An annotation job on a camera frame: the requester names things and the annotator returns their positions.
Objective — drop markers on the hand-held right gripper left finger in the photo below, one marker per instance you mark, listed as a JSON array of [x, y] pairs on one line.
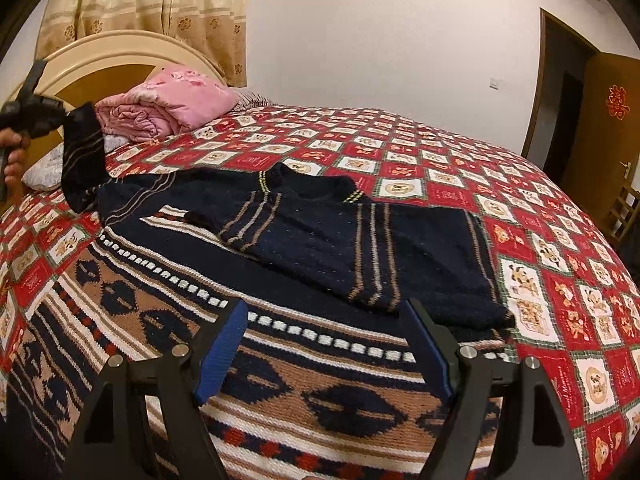
[[222, 355]]

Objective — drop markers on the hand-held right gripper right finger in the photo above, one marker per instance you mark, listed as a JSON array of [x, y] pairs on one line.
[[425, 345]]

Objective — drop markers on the navy striped knit sweater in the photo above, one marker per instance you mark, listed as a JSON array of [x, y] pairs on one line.
[[310, 230]]

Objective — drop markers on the person's left hand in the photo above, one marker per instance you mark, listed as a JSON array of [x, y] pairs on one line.
[[13, 162]]

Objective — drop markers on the white patterned pillow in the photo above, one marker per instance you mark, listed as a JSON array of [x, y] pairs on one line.
[[47, 170]]

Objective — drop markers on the brown navy patterned knit blanket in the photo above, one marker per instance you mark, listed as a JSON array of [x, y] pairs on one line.
[[300, 360]]

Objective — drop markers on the cream wooden headboard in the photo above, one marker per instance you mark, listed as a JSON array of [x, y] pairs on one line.
[[100, 55]]

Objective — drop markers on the folded pink quilt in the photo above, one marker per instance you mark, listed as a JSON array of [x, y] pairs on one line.
[[175, 100]]

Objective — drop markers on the beige patterned curtain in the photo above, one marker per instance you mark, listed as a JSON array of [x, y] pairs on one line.
[[150, 0]]

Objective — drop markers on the red printed bedsheet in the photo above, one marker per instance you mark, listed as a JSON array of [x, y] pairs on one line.
[[450, 160]]

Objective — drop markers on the grey striped pillow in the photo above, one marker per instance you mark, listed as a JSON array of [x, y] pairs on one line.
[[252, 100]]

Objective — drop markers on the wooden slatted rack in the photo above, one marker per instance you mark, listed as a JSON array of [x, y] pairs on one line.
[[622, 210]]

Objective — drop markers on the brown wooden door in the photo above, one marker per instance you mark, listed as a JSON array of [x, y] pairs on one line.
[[600, 160]]

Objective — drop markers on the red paper door decoration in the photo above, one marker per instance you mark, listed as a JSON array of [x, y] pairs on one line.
[[616, 101]]

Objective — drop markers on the white light switch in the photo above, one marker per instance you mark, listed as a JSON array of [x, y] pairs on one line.
[[494, 83]]

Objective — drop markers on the dark wooden door frame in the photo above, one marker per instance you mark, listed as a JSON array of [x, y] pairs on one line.
[[545, 85]]

